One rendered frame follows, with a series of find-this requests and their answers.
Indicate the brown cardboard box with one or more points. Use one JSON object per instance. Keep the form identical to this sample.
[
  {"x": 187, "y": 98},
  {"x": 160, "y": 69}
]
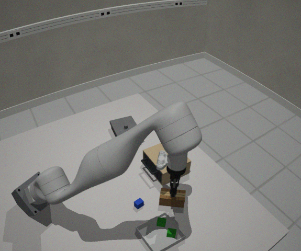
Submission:
[{"x": 167, "y": 200}]

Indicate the blue block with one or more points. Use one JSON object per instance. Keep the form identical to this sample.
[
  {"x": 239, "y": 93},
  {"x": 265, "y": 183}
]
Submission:
[{"x": 138, "y": 203}]

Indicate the green block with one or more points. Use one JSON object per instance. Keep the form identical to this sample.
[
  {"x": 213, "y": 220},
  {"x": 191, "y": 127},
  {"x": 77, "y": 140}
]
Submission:
[
  {"x": 171, "y": 233},
  {"x": 161, "y": 222}
]

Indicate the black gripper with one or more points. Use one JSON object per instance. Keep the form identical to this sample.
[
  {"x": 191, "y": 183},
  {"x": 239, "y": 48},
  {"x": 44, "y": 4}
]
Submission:
[{"x": 174, "y": 176}]

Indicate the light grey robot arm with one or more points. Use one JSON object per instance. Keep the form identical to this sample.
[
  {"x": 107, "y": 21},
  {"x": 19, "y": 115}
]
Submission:
[{"x": 176, "y": 129}]

